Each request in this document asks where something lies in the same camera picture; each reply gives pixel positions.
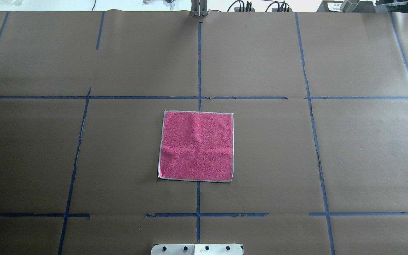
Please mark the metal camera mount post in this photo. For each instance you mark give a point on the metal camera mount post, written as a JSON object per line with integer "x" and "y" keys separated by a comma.
{"x": 199, "y": 8}

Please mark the pink and grey towel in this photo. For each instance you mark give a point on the pink and grey towel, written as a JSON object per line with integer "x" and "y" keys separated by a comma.
{"x": 197, "y": 146}

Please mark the black power strip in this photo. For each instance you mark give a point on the black power strip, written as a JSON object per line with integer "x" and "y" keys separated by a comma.
{"x": 278, "y": 6}
{"x": 241, "y": 6}

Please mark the black power strip left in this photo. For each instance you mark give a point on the black power strip left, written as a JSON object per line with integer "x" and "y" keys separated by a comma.
{"x": 241, "y": 6}

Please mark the dark box with label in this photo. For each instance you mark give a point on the dark box with label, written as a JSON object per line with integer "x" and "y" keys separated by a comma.
{"x": 329, "y": 6}

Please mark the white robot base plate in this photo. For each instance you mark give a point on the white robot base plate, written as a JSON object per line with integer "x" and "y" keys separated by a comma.
{"x": 198, "y": 249}

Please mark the black power strip right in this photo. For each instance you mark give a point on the black power strip right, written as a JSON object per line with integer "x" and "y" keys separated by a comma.
{"x": 278, "y": 6}

